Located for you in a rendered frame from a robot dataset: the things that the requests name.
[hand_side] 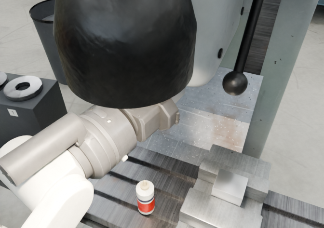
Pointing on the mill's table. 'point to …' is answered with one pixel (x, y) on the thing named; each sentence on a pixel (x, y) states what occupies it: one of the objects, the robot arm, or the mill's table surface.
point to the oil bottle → (145, 197)
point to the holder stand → (28, 105)
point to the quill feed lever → (245, 47)
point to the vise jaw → (215, 212)
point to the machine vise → (231, 158)
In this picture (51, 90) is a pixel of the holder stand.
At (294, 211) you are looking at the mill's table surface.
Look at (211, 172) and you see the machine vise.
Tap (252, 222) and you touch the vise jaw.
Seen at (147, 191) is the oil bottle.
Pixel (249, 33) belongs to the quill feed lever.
